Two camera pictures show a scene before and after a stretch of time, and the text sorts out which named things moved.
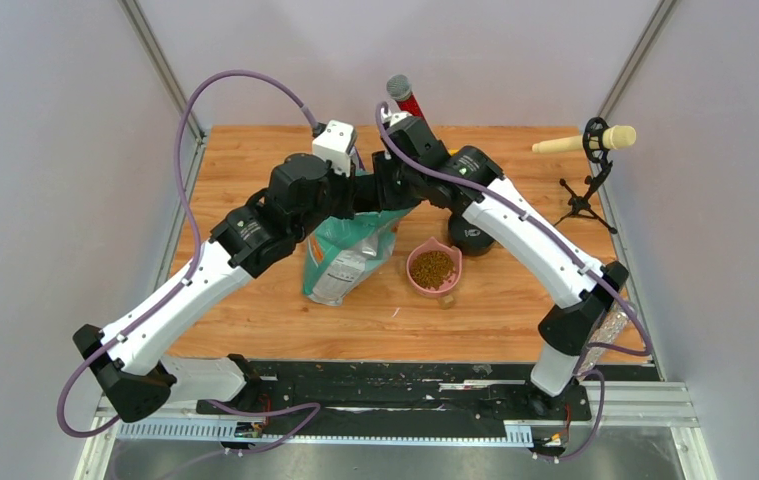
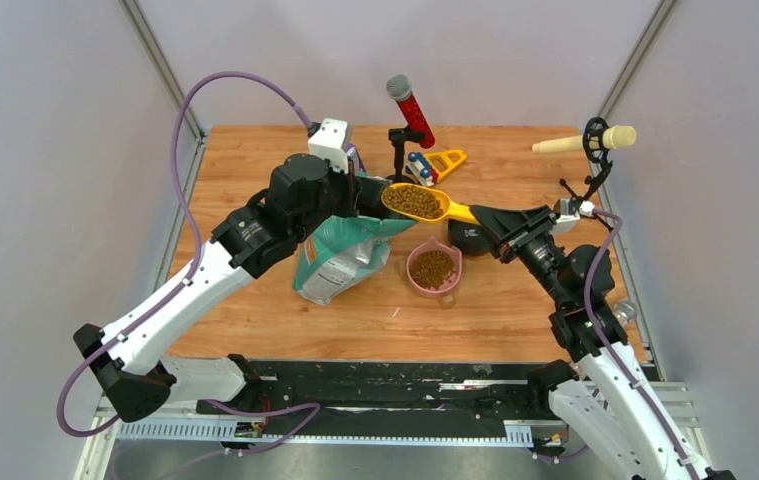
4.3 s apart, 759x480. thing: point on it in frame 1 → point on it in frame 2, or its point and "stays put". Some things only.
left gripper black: (350, 187) stays put
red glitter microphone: (399, 89) stays put
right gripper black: (389, 198) → (504, 225)
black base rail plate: (395, 394) stays put
